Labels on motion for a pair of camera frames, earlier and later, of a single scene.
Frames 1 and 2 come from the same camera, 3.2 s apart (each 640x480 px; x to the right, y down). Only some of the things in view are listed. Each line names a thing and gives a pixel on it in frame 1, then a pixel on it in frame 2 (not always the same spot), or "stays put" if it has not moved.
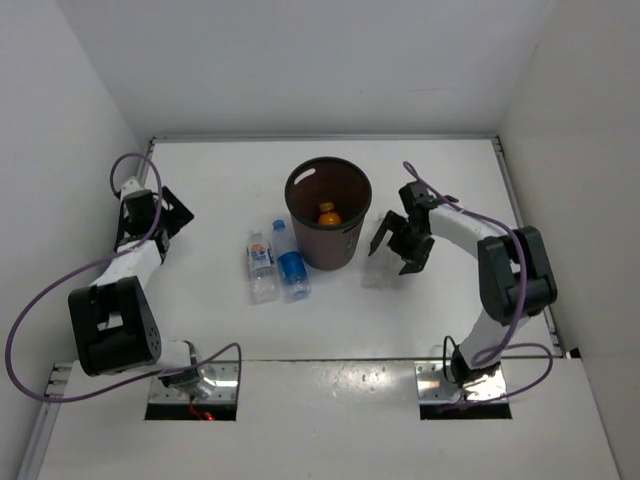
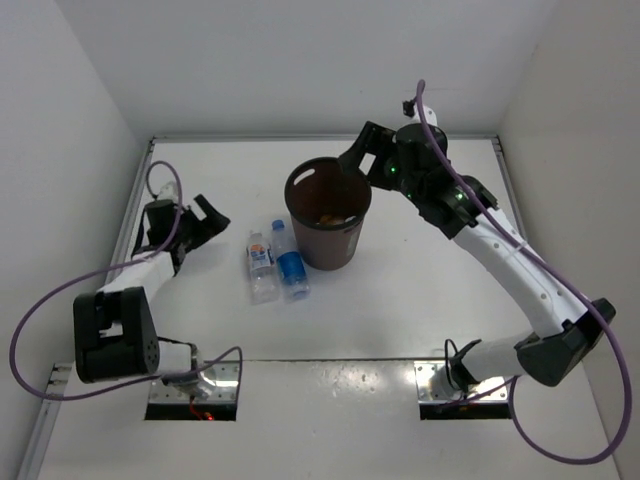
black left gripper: [177, 217] → [213, 223]
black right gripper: [415, 259] → [379, 143]
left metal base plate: [226, 388] stays put
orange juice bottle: [329, 219] stays put
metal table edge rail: [408, 137] stays put
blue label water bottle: [295, 283] stays put
